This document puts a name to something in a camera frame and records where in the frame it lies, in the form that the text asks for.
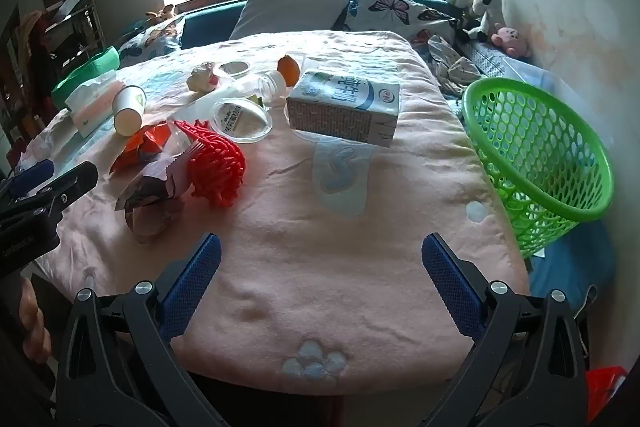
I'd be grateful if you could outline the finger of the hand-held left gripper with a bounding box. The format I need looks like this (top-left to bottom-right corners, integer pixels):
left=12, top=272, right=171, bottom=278
left=0, top=159, right=55, bottom=206
left=12, top=161, right=99, bottom=228

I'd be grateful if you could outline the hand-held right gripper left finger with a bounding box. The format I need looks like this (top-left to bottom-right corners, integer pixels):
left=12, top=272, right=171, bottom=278
left=55, top=233, right=236, bottom=427

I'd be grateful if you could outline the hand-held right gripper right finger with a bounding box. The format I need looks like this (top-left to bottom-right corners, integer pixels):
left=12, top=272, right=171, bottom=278
left=421, top=233, right=593, bottom=427

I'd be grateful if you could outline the brown snack wrapper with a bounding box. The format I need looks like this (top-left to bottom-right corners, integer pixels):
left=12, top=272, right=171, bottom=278
left=115, top=157, right=193, bottom=243

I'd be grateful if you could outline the orange snack wrapper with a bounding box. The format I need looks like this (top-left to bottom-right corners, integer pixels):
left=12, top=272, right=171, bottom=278
left=109, top=122, right=173, bottom=175

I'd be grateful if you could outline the white paper cup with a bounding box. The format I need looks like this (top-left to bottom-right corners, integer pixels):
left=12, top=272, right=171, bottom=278
left=112, top=85, right=147, bottom=136

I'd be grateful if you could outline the red spiky plastic brush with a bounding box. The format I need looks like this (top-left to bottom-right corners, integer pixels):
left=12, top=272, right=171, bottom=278
left=172, top=119, right=247, bottom=208

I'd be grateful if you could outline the green plastic basket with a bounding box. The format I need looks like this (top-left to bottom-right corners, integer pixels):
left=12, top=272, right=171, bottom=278
left=461, top=77, right=615, bottom=260

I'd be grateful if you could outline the clear plastic lid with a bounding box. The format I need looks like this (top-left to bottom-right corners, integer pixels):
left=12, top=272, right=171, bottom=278
left=212, top=97, right=274, bottom=144

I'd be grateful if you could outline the clear plastic bottle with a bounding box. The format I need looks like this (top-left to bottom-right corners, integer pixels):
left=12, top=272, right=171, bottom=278
left=215, top=71, right=287, bottom=108

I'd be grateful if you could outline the milk carton box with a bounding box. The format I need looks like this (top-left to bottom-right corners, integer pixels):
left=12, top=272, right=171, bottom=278
left=286, top=71, right=402, bottom=150

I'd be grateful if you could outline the orange peel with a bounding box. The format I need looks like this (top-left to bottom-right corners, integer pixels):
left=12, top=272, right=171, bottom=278
left=277, top=54, right=302, bottom=86

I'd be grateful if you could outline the person's left hand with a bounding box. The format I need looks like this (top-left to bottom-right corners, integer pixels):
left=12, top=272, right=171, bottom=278
left=20, top=279, right=53, bottom=365

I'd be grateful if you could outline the tissue pack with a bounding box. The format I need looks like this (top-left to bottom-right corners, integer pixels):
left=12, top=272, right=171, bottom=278
left=65, top=72, right=126, bottom=138

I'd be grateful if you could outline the pink blanket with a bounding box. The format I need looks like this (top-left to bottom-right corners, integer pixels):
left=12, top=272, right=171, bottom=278
left=20, top=29, right=531, bottom=395

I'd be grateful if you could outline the green basin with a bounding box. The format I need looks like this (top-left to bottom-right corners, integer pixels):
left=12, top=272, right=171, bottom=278
left=51, top=46, right=121, bottom=110

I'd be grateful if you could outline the red dark clothes pile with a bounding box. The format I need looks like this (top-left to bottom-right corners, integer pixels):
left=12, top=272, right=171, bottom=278
left=17, top=9, right=61, bottom=108

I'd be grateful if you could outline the metal shelf rack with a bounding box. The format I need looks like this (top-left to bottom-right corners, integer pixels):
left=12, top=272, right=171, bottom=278
left=42, top=0, right=108, bottom=72

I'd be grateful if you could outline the small butterfly print pillow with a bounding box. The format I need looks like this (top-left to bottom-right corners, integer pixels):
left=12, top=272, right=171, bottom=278
left=117, top=14, right=186, bottom=68

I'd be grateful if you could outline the crumpled pink wrapper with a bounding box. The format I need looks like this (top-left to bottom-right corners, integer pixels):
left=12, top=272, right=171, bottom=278
left=187, top=63, right=221, bottom=92

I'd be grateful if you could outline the red plastic item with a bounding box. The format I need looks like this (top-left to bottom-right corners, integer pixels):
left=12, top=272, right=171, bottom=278
left=585, top=364, right=628, bottom=423

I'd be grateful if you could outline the small orange plush toy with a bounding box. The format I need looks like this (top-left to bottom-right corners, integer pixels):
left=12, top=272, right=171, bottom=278
left=145, top=4, right=176, bottom=25

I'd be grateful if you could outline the clear plastic cup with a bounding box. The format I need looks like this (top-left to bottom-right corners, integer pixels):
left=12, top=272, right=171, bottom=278
left=220, top=61, right=251, bottom=80

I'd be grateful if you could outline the beige patterned cloth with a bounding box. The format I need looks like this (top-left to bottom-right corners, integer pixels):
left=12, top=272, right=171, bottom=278
left=427, top=35, right=483, bottom=96

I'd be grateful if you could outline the clear plastic storage box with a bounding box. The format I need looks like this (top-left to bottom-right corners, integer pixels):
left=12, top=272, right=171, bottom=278
left=495, top=54, right=613, bottom=142

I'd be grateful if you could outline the grey dotted cloth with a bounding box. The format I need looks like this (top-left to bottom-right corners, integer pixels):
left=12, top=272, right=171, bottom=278
left=460, top=39, right=508, bottom=78

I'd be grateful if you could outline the pink plush toy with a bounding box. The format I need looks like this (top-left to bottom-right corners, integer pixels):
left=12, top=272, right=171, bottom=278
left=491, top=27, right=532, bottom=58

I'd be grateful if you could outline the grey pillow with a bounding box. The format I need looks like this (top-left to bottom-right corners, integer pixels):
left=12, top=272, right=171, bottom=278
left=229, top=0, right=351, bottom=42

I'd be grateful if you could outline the cow plush toy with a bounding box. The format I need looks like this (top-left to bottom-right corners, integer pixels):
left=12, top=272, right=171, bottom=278
left=470, top=0, right=503, bottom=40

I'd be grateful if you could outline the large butterfly print pillow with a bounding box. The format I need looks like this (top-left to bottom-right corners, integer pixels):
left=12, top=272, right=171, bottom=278
left=345, top=0, right=463, bottom=48

